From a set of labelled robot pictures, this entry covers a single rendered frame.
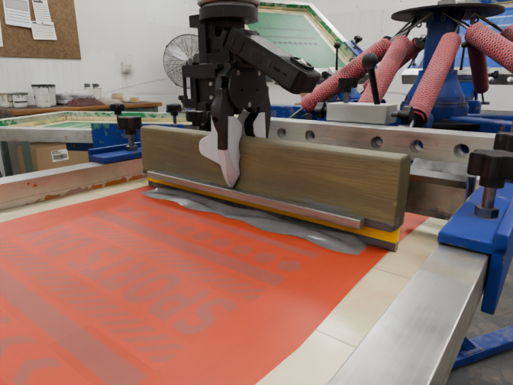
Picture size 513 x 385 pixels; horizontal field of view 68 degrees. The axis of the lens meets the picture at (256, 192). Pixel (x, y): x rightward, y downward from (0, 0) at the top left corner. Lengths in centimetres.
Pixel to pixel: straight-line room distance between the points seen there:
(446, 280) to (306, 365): 11
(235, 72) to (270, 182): 13
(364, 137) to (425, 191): 29
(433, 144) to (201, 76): 39
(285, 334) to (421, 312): 9
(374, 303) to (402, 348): 11
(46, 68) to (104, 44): 71
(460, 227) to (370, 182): 9
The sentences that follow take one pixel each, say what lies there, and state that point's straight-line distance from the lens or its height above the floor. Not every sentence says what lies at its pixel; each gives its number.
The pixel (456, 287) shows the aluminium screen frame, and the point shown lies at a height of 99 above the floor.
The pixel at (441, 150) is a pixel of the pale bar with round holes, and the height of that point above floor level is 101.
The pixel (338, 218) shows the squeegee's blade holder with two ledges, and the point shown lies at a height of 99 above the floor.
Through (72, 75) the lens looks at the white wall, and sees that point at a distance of 464.
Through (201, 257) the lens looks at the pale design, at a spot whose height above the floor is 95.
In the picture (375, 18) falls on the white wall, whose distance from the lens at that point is 498.
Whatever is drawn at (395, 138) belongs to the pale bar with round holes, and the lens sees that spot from 71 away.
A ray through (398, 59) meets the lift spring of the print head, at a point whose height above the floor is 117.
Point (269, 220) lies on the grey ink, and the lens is 46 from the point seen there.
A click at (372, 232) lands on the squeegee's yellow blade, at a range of 42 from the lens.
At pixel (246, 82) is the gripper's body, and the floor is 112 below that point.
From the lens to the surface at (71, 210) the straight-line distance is 58.
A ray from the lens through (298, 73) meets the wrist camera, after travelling 42.
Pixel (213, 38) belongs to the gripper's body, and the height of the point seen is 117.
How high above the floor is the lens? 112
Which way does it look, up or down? 16 degrees down
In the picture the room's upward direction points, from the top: straight up
